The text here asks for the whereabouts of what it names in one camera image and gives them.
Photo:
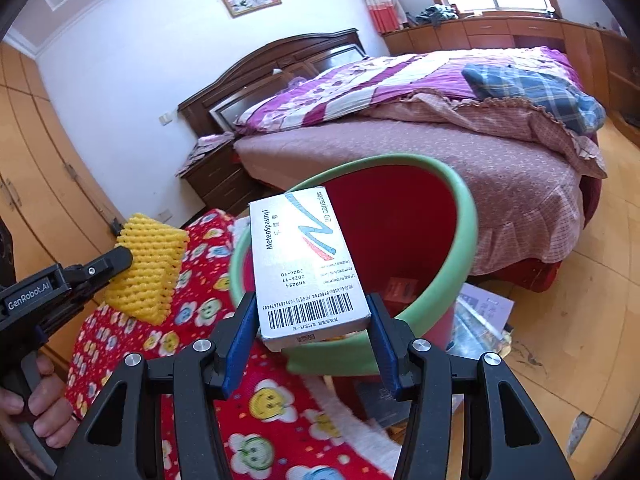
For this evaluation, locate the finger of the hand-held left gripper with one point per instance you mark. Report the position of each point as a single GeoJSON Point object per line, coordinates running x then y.
{"type": "Point", "coordinates": [95, 270]}
{"type": "Point", "coordinates": [70, 312]}

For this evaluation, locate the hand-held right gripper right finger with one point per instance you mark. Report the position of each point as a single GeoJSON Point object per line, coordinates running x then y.
{"type": "Point", "coordinates": [384, 352]}

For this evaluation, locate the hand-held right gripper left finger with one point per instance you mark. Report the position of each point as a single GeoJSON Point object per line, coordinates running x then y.
{"type": "Point", "coordinates": [239, 342]}

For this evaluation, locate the yellow foam fruit net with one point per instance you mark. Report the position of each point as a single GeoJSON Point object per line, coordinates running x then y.
{"type": "Point", "coordinates": [147, 265]}

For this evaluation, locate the white medicine box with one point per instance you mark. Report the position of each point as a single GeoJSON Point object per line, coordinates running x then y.
{"type": "Point", "coordinates": [300, 270]}

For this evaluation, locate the person's left hand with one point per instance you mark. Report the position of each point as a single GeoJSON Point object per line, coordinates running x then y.
{"type": "Point", "coordinates": [50, 412]}

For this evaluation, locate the dark flat book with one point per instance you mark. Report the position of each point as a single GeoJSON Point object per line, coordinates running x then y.
{"type": "Point", "coordinates": [382, 402]}

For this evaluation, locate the small red box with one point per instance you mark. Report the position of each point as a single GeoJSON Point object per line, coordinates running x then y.
{"type": "Point", "coordinates": [401, 288]}

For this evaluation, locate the stack of magazines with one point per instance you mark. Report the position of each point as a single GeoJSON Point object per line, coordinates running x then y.
{"type": "Point", "coordinates": [482, 315]}

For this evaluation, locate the red flower printed blanket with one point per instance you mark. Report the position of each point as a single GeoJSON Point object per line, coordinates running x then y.
{"type": "Point", "coordinates": [280, 450]}

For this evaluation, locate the light wooden wardrobe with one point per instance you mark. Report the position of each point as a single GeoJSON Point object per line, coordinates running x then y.
{"type": "Point", "coordinates": [45, 160]}

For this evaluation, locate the dark wooden nightstand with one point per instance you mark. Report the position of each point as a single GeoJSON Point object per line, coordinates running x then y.
{"type": "Point", "coordinates": [220, 185]}

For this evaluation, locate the pink crumpled clothes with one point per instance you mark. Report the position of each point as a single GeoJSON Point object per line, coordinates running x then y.
{"type": "Point", "coordinates": [202, 150]}

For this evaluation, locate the bed with pink checked bedspread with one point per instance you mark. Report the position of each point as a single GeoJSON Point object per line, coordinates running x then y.
{"type": "Point", "coordinates": [500, 200]}

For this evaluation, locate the dark wooden headboard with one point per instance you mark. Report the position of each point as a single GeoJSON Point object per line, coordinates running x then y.
{"type": "Point", "coordinates": [260, 70]}

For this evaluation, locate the purple and white quilt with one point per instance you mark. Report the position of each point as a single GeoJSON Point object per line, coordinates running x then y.
{"type": "Point", "coordinates": [380, 90]}

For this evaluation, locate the blue plaid cloth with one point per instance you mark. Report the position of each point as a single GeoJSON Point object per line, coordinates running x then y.
{"type": "Point", "coordinates": [540, 95]}

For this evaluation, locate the teal clothes heap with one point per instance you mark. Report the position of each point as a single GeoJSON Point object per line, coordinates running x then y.
{"type": "Point", "coordinates": [436, 14]}

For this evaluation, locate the low wooden cabinet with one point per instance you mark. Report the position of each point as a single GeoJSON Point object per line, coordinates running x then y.
{"type": "Point", "coordinates": [590, 45]}

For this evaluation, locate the white wall switch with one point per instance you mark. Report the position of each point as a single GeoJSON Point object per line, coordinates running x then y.
{"type": "Point", "coordinates": [165, 119]}

